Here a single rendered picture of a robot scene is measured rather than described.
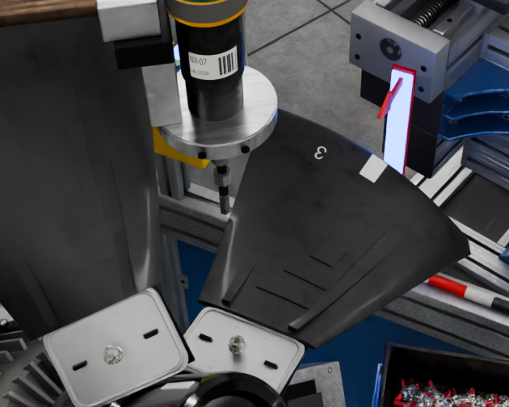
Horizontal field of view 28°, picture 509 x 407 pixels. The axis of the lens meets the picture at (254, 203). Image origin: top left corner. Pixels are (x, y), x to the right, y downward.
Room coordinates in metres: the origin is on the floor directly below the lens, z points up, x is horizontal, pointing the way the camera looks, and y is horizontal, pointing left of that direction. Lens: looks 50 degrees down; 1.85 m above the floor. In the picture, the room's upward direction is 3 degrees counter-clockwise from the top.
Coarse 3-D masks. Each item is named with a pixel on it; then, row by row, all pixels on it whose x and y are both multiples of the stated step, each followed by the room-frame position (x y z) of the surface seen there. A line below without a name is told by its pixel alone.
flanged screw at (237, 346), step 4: (236, 336) 0.42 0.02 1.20; (240, 336) 0.42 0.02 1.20; (232, 340) 0.42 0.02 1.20; (236, 340) 0.42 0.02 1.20; (240, 340) 0.42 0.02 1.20; (232, 344) 0.41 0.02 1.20; (236, 344) 0.41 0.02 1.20; (240, 344) 0.41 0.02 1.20; (244, 344) 0.42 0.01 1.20; (232, 348) 0.41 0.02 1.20; (236, 348) 0.41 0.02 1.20; (240, 348) 0.41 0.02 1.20; (244, 348) 0.41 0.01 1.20; (232, 352) 0.41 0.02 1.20; (236, 352) 0.41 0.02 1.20; (240, 352) 0.41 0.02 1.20
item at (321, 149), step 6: (318, 144) 0.64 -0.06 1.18; (324, 144) 0.64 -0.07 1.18; (312, 150) 0.63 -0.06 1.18; (318, 150) 0.63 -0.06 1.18; (324, 150) 0.63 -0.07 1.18; (330, 150) 0.63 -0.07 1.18; (306, 156) 0.62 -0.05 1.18; (312, 156) 0.62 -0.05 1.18; (318, 156) 0.63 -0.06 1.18; (324, 156) 0.63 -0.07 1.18; (330, 156) 0.63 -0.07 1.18; (318, 162) 0.62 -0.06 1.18; (324, 162) 0.62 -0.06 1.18
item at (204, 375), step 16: (160, 384) 0.36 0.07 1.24; (192, 384) 0.35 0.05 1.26; (208, 384) 0.35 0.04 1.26; (224, 384) 0.35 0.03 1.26; (240, 384) 0.35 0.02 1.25; (256, 384) 0.36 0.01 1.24; (128, 400) 0.36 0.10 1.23; (144, 400) 0.35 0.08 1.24; (160, 400) 0.34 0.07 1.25; (176, 400) 0.34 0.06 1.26; (192, 400) 0.33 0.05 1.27; (208, 400) 0.34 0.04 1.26; (224, 400) 0.35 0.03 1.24; (240, 400) 0.35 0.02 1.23; (256, 400) 0.35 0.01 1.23; (272, 400) 0.35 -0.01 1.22
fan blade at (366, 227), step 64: (320, 128) 0.66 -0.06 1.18; (256, 192) 0.58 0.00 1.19; (320, 192) 0.58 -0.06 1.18; (384, 192) 0.59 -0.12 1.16; (256, 256) 0.51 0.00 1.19; (320, 256) 0.51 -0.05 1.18; (384, 256) 0.52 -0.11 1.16; (448, 256) 0.54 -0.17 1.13; (256, 320) 0.44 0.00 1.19; (320, 320) 0.45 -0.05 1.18
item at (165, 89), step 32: (96, 0) 0.41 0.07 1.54; (128, 0) 0.40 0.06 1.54; (160, 0) 0.43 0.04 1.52; (128, 32) 0.40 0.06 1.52; (160, 32) 0.40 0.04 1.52; (128, 64) 0.39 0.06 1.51; (160, 64) 0.39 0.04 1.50; (160, 96) 0.40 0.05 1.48; (256, 96) 0.42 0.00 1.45; (160, 128) 0.40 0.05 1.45; (192, 128) 0.40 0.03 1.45; (224, 128) 0.40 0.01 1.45; (256, 128) 0.39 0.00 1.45
